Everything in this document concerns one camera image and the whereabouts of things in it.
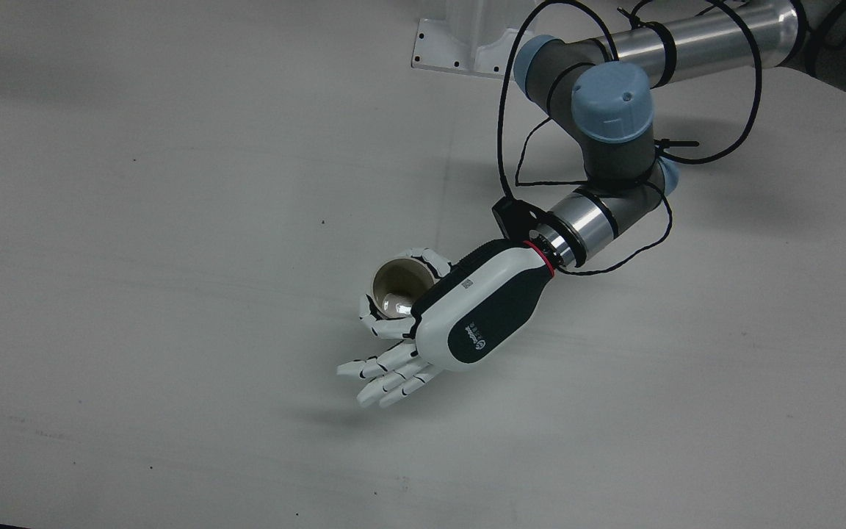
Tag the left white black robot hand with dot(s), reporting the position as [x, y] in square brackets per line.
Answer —
[482, 316]

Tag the cream paper cup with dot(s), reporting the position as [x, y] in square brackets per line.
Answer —
[393, 283]

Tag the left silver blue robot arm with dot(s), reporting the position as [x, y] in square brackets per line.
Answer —
[614, 103]

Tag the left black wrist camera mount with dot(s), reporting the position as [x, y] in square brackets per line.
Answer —
[511, 217]

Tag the white metal pedestal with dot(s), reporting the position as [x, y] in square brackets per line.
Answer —
[452, 44]

